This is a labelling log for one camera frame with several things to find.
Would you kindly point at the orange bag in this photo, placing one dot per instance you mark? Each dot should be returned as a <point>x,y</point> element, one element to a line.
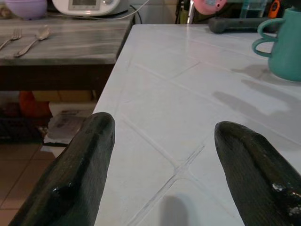
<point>33,106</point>

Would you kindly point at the black plastic crate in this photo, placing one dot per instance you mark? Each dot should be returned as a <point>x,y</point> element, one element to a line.
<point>18,129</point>

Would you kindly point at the pink round container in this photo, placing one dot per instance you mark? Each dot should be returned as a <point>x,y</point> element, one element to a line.
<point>208,5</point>

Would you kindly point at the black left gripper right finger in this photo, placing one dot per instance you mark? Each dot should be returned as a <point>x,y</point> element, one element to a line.
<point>256,174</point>

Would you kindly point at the stack of newspapers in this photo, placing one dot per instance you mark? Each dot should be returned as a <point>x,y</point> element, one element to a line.
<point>63,124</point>

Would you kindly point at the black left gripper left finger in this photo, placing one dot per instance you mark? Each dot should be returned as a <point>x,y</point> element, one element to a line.
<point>77,169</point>

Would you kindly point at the silver metal spoon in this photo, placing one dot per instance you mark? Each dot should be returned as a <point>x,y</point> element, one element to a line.
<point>42,34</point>

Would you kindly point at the white rice cooker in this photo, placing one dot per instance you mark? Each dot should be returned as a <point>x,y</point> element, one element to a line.
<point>89,8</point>

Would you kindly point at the orange and black tool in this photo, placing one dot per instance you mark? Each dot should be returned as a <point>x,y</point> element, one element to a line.
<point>274,8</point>

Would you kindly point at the silver metal fork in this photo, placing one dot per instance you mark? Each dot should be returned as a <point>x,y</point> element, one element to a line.
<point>14,35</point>

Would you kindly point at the clear blue plastic container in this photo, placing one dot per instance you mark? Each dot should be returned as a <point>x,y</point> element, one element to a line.
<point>252,8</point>

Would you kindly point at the dark grey dumbbell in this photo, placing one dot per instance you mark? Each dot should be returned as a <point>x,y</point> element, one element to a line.
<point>235,24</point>

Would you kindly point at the dark wooden side table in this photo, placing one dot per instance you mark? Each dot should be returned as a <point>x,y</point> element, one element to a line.
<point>70,47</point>

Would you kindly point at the purple plastic bowl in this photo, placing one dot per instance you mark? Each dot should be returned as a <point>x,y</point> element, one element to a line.
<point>26,8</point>

